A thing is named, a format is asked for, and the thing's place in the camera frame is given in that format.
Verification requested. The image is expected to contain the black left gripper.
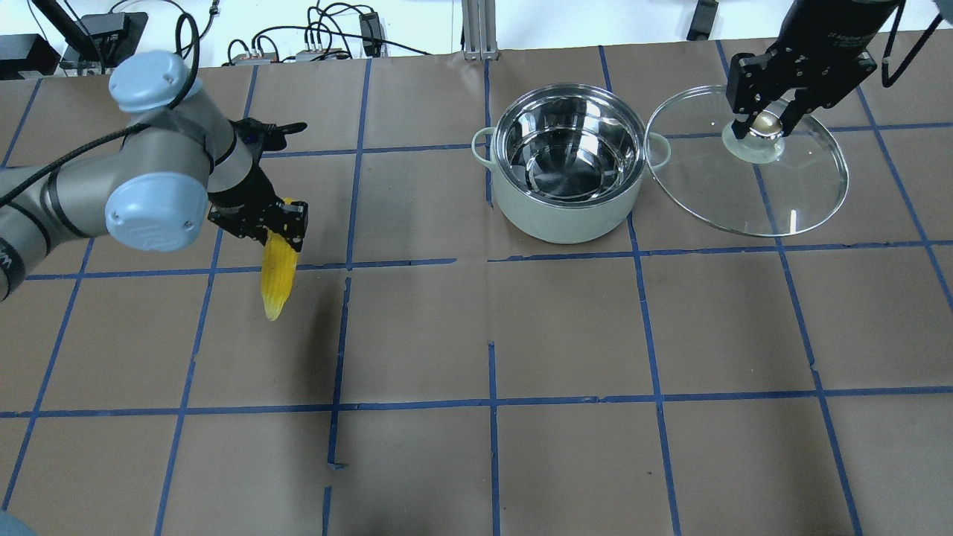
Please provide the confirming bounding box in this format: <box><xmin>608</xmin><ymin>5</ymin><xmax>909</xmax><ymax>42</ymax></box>
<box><xmin>207</xmin><ymin>167</ymin><xmax>309</xmax><ymax>251</ymax></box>

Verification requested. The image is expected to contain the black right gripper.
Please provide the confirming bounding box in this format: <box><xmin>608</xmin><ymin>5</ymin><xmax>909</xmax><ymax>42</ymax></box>
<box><xmin>726</xmin><ymin>1</ymin><xmax>901</xmax><ymax>140</ymax></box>

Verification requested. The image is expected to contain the yellow corn cob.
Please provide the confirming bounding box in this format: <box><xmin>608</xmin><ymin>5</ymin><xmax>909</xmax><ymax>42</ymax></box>
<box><xmin>260</xmin><ymin>230</ymin><xmax>301</xmax><ymax>322</ymax></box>

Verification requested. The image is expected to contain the glass pot lid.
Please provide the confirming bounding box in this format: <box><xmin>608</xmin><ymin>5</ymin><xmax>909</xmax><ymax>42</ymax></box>
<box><xmin>646</xmin><ymin>85</ymin><xmax>849</xmax><ymax>238</ymax></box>

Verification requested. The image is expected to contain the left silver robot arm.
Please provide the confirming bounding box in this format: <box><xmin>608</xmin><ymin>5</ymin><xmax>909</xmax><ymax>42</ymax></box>
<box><xmin>1</xmin><ymin>51</ymin><xmax>307</xmax><ymax>299</ymax></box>

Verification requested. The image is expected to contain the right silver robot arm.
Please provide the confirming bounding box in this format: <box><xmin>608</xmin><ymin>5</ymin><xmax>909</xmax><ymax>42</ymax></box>
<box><xmin>726</xmin><ymin>1</ymin><xmax>951</xmax><ymax>140</ymax></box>

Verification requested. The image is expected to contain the pale green cooking pot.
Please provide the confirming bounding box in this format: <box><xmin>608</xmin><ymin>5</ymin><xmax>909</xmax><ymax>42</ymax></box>
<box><xmin>472</xmin><ymin>83</ymin><xmax>672</xmax><ymax>244</ymax></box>

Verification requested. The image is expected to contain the small circuit board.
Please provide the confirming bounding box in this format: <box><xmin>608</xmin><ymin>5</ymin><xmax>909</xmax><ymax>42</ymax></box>
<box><xmin>290</xmin><ymin>48</ymin><xmax>336</xmax><ymax>63</ymax></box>
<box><xmin>223</xmin><ymin>50</ymin><xmax>273</xmax><ymax>66</ymax></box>

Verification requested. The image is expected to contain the brown paper table cover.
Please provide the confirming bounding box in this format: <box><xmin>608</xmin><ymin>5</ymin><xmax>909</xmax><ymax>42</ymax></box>
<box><xmin>2</xmin><ymin>31</ymin><xmax>951</xmax><ymax>535</ymax></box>

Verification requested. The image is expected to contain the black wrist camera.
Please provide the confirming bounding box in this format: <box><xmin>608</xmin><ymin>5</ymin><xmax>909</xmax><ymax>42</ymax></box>
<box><xmin>231</xmin><ymin>118</ymin><xmax>307</xmax><ymax>156</ymax></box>

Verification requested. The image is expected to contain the aluminium frame post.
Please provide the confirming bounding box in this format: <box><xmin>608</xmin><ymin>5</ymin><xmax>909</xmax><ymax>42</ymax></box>
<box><xmin>462</xmin><ymin>0</ymin><xmax>500</xmax><ymax>61</ymax></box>

